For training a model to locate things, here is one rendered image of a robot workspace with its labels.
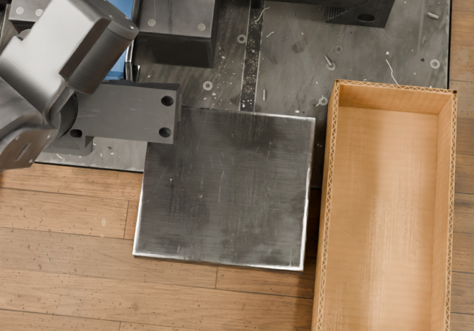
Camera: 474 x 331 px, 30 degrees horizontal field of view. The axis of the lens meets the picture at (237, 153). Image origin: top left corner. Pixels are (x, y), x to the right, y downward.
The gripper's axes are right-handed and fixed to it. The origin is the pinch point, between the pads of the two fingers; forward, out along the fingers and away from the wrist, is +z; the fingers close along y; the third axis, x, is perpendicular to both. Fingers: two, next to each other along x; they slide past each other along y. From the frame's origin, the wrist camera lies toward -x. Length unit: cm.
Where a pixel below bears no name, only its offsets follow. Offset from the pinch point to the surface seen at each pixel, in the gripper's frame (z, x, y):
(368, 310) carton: 0.0, -29.7, -20.3
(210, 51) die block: 8.0, -11.7, 2.8
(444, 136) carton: 5.5, -35.8, -3.2
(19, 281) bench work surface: 0.8, 5.1, -21.1
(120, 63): 2.9, -3.5, 1.4
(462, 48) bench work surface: 14.3, -38.3, 4.9
